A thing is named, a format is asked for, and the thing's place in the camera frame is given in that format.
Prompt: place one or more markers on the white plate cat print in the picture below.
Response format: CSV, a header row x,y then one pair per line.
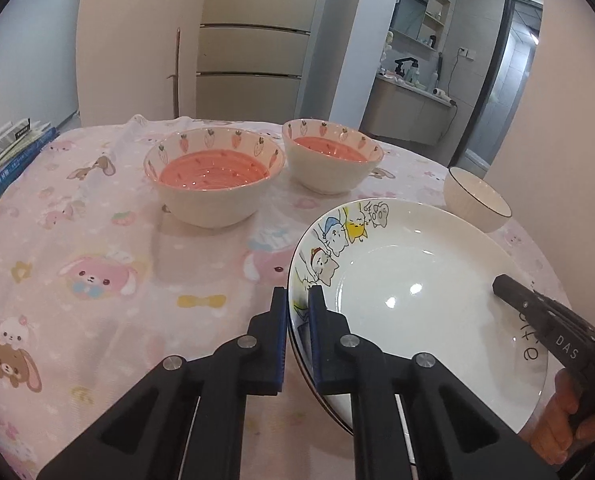
x,y
322,402

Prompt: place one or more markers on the white wall socket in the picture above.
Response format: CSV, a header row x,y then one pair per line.
x,y
467,53

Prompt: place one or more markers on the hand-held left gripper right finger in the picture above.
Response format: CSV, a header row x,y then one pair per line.
x,y
313,350

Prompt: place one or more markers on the black hair styling tool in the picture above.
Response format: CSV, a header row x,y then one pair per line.
x,y
441,70

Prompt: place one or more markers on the white box black label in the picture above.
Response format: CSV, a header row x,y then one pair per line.
x,y
2,135

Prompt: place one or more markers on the black framed glass door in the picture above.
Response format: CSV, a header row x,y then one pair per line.
x,y
507,85

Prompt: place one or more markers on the white ribbed bowl black rim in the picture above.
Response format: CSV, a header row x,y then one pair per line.
x,y
472,210

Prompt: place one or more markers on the person's right hand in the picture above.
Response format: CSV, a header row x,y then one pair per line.
x,y
557,430

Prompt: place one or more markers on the beige refrigerator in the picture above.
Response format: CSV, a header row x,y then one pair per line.
x,y
252,50

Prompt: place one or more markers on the carrot print bowl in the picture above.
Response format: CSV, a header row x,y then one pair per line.
x,y
327,175
212,205

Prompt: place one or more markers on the beige vanity cabinet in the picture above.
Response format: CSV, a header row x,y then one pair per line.
x,y
402,110

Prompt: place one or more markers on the black faucet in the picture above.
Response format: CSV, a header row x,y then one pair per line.
x,y
405,66

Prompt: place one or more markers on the white plate colourful animal print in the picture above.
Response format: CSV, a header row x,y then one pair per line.
x,y
417,260

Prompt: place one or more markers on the white hair dryer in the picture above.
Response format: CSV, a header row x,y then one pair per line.
x,y
442,94

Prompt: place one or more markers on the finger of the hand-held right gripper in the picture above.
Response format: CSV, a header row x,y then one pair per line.
x,y
515,292

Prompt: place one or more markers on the pink printed tablecloth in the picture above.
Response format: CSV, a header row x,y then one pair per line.
x,y
127,240

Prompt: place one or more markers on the blue book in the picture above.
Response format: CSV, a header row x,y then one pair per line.
x,y
7,182

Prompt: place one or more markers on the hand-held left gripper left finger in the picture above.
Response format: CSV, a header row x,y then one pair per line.
x,y
280,360

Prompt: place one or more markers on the bathroom mirror cabinet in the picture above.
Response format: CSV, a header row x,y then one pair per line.
x,y
417,10

